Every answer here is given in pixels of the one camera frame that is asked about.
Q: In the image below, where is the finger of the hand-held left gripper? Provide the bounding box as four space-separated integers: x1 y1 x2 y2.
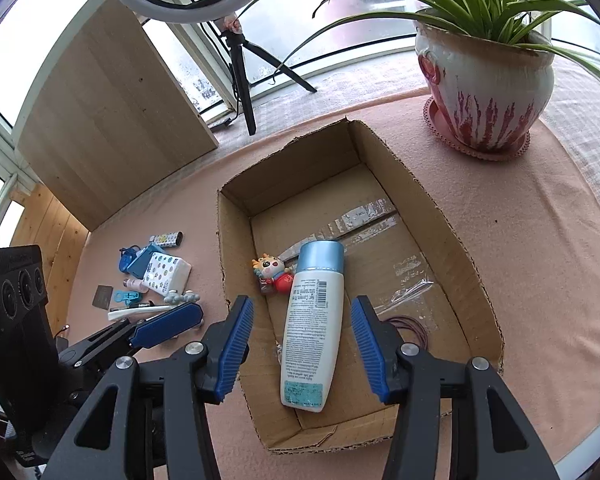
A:
60 302 204 396

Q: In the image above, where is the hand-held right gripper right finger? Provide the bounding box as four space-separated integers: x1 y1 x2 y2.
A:
351 295 561 480

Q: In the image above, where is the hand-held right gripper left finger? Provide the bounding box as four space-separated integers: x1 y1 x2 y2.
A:
42 295 255 480

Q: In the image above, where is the white flexible stick flower tip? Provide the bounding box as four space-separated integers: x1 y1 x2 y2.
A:
108 290 203 322

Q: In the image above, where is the patterned white tissue pack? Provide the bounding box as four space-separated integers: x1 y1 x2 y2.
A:
141 252 192 297

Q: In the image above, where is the white lotion bottle blue cap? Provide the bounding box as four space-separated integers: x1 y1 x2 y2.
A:
280 240 346 413

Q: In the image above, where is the cardboard box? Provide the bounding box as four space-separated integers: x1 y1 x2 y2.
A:
216 116 505 455

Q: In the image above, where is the blue phone stand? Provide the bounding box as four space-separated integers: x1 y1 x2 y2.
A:
130 242 167 281

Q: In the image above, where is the small blue round case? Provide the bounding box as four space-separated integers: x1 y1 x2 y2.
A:
118 245 147 275

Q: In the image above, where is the small cartoon toy figurine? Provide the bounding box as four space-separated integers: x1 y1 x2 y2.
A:
251 253 296 295

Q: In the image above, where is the wooden plank panel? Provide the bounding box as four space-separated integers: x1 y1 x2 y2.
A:
10 182 90 333

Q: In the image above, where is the pink table cloth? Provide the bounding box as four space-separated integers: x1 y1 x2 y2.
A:
55 85 600 480

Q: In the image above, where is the light wooden board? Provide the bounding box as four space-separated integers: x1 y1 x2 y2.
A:
16 0 220 231

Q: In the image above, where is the pink pot saucer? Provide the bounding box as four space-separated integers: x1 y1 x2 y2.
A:
422 97 532 162

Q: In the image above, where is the black tripod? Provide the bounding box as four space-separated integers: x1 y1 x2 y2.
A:
220 15 318 136

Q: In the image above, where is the plaid windowsill cloth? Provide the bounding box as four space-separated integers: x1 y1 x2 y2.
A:
207 50 600 226

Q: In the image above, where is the white red flower pot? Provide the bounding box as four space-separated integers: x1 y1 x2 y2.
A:
414 7 556 153

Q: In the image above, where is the green spider plant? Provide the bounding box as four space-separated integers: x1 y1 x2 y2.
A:
237 0 600 106

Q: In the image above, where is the dark red hair tie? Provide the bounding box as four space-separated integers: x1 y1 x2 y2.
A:
385 315 429 348

